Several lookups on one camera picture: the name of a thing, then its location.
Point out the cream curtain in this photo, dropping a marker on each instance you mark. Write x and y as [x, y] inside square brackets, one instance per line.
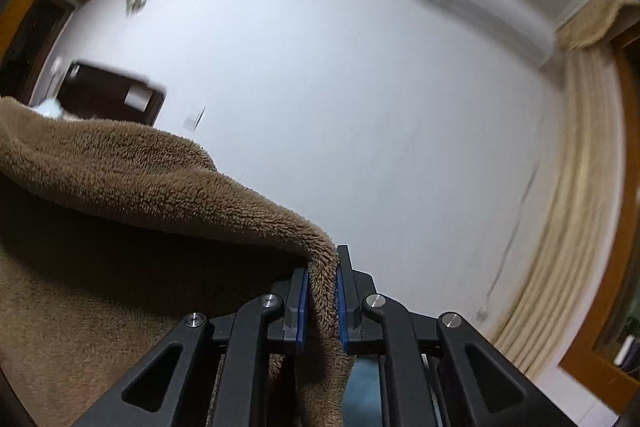
[586, 195]

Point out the white air conditioner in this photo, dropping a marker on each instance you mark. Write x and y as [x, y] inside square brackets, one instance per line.
[515, 23]

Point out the wooden wardrobe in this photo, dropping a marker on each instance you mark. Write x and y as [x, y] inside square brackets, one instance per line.
[29, 29]

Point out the white wall switch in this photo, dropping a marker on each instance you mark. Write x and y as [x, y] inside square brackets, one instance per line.
[193, 118]

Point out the blue knit sweater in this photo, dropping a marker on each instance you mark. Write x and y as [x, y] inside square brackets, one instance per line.
[363, 397]

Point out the white bedding pile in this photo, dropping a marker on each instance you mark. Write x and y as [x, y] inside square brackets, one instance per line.
[50, 108]

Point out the wall decoration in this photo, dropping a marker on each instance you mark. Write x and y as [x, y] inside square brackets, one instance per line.
[134, 6]

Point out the dark wooden headboard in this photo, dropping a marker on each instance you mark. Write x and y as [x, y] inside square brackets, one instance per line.
[91, 92]

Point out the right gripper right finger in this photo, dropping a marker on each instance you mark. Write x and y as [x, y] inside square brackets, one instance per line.
[434, 371]

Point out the brown fleece jacket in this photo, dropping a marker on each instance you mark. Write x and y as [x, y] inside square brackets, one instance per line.
[111, 232]

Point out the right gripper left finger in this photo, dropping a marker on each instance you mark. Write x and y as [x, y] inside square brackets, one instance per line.
[209, 372]

